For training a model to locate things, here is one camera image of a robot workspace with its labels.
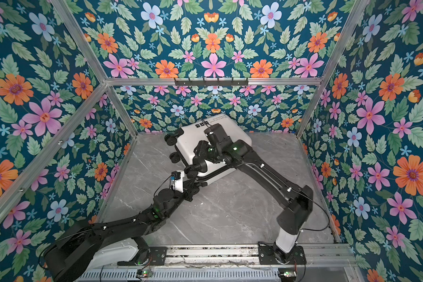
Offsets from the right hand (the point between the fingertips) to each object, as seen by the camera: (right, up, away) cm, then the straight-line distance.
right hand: (196, 151), depth 73 cm
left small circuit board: (-22, -50, -3) cm, 55 cm away
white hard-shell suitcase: (-7, +6, +19) cm, 21 cm away
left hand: (-1, -12, +6) cm, 13 cm away
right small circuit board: (+38, -51, -3) cm, 63 cm away
